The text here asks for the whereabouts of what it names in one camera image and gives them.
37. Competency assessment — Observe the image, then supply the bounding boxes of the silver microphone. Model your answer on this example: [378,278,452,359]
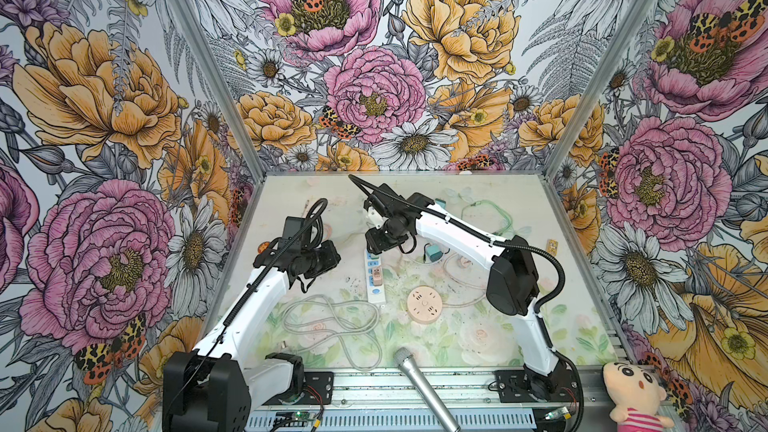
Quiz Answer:
[394,347,461,432]

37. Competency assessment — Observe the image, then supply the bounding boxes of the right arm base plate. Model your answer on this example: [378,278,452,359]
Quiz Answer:
[494,368,581,403]

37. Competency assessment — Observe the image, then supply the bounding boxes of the round pink socket hub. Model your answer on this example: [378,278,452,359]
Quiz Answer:
[406,285,443,325]

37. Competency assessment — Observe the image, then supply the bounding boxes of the pink hub cable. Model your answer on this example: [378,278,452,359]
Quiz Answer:
[442,251,493,310]

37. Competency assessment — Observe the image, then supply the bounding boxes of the white power strip cable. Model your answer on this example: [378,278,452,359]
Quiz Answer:
[280,293,384,372]

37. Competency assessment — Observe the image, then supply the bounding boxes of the plush doll striped shirt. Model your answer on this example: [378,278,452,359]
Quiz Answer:
[602,362,675,432]

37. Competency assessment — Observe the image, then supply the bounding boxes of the small yellow tag card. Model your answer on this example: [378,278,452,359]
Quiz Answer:
[545,239,559,256]

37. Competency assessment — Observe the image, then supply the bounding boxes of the teal plug adapter centre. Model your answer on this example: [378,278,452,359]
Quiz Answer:
[423,243,445,263]

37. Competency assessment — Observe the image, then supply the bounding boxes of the small green circuit board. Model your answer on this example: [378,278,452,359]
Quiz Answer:
[270,411,323,432]

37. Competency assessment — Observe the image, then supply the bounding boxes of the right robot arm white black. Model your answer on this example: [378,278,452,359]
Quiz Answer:
[349,175,578,400]

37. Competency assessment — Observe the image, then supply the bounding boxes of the green cable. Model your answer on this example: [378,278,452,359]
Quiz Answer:
[461,199,517,238]

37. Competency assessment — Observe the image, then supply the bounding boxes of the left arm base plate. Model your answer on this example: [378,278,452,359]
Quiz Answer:
[265,371,335,406]

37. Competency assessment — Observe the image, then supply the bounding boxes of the red star badge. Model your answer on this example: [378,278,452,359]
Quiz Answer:
[258,242,272,254]

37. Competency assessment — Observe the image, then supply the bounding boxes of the pink plug charger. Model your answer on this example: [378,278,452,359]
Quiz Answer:
[371,267,383,287]

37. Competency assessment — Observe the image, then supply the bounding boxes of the white blue power strip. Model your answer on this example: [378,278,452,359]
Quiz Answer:
[364,251,386,306]

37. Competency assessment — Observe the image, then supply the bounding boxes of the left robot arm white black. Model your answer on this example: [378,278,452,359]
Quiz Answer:
[161,198,341,431]

